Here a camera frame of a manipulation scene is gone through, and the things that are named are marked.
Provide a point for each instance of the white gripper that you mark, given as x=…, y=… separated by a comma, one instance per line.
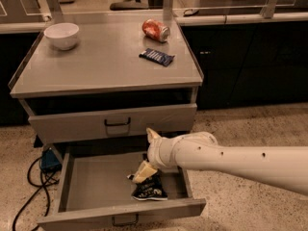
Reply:
x=158, y=152

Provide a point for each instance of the blue chip bag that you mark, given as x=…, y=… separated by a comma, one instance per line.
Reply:
x=150, y=189

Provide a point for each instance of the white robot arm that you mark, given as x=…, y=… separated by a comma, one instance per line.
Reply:
x=284, y=167

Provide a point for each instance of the grey open middle drawer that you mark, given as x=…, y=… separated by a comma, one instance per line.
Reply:
x=94, y=187

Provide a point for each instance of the grey top drawer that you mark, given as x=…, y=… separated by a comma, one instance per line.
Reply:
x=90, y=125

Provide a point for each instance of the grey drawer cabinet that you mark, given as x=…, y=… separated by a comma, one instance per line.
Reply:
x=104, y=71

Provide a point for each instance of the blue candy bar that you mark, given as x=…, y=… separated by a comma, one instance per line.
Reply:
x=156, y=56

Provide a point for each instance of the blue power box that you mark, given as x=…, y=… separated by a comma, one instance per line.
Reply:
x=49, y=162

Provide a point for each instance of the red soda can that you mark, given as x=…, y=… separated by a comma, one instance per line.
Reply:
x=156, y=30

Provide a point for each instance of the white ceramic bowl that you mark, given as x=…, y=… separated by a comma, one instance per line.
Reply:
x=62, y=36

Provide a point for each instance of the dark lower cabinets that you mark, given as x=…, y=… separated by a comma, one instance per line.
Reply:
x=250, y=64

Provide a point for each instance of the black top drawer handle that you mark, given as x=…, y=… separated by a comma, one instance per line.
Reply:
x=115, y=124

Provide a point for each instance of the black drawer handle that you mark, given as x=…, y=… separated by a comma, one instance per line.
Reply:
x=115, y=124
x=125, y=220

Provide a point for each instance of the black middle drawer handle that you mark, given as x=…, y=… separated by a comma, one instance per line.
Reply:
x=125, y=220

